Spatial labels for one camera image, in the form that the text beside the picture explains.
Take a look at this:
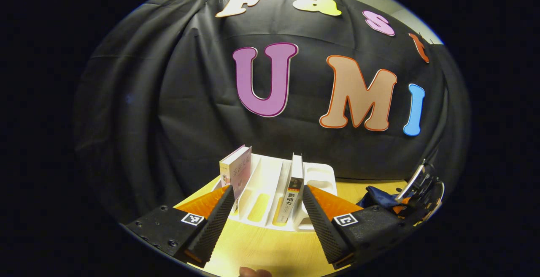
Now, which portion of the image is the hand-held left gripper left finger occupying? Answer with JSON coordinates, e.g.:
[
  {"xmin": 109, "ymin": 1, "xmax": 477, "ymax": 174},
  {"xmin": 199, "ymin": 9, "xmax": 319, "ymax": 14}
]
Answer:
[{"xmin": 124, "ymin": 185, "xmax": 235, "ymax": 268}]

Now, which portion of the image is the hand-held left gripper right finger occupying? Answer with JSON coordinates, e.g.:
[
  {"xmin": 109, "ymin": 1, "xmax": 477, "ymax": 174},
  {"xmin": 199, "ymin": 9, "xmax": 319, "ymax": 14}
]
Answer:
[{"xmin": 302, "ymin": 184, "xmax": 416, "ymax": 270}]

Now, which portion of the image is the blue schoolbag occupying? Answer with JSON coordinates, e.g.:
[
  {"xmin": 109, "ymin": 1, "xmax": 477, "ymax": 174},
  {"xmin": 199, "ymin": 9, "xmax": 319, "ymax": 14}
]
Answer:
[{"xmin": 358, "ymin": 185, "xmax": 406, "ymax": 211}]

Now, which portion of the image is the black cover book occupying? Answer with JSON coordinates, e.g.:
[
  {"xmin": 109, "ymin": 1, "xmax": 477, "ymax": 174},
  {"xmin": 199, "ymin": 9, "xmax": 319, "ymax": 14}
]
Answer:
[{"xmin": 276, "ymin": 154, "xmax": 305, "ymax": 225}]

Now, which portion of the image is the pink book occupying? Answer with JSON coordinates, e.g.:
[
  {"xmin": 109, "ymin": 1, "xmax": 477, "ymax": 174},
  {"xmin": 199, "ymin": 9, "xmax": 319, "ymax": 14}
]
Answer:
[{"xmin": 219, "ymin": 145, "xmax": 253, "ymax": 212}]

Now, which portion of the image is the white bookshelf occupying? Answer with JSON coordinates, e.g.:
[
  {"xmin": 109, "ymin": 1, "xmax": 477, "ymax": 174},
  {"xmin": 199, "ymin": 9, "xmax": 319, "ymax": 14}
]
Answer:
[{"xmin": 211, "ymin": 152, "xmax": 338, "ymax": 232}]

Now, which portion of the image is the black backdrop cloth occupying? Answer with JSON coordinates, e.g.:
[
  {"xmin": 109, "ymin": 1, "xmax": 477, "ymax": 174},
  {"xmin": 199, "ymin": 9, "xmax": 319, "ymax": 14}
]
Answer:
[{"xmin": 74, "ymin": 0, "xmax": 471, "ymax": 227}]

